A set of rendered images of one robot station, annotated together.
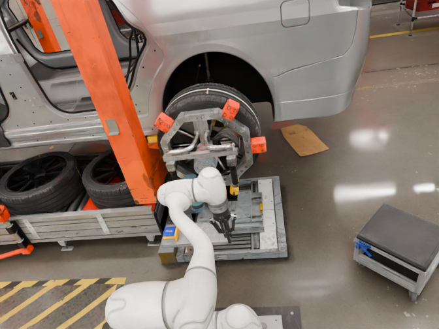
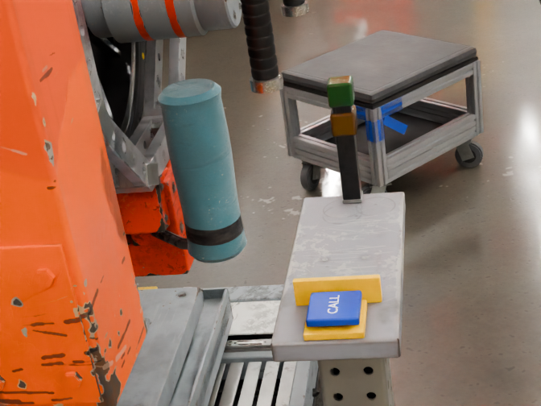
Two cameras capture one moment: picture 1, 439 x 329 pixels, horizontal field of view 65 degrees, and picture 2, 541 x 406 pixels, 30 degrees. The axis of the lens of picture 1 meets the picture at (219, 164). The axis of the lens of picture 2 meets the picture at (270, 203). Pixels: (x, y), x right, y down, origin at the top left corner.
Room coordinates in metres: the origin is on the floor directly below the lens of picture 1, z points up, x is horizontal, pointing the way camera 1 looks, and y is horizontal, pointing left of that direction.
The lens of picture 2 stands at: (1.59, 1.53, 1.20)
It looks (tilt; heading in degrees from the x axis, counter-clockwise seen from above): 26 degrees down; 271
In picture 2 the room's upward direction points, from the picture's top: 9 degrees counter-clockwise
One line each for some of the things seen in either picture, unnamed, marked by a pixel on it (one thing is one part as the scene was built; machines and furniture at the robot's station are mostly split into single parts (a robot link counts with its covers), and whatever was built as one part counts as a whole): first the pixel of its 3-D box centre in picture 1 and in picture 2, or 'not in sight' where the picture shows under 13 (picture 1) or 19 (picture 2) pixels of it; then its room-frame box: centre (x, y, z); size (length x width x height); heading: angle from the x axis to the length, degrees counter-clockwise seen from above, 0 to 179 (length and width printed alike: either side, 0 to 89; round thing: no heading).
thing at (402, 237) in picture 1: (398, 250); (384, 118); (1.29, -0.97, 0.17); 0.43 x 0.36 x 0.34; 37
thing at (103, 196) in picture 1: (126, 175); not in sight; (2.37, 0.78, 0.39); 0.66 x 0.66 x 0.24
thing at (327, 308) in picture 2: (169, 232); (334, 311); (1.54, 0.39, 0.47); 0.07 x 0.07 x 0.02; 79
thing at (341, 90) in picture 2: not in sight; (340, 91); (1.47, 0.03, 0.64); 0.04 x 0.04 x 0.04; 79
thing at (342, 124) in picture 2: not in sight; (344, 121); (1.47, 0.03, 0.59); 0.04 x 0.04 x 0.04; 79
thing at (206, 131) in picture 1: (217, 134); not in sight; (1.65, -0.02, 1.03); 0.19 x 0.18 x 0.11; 169
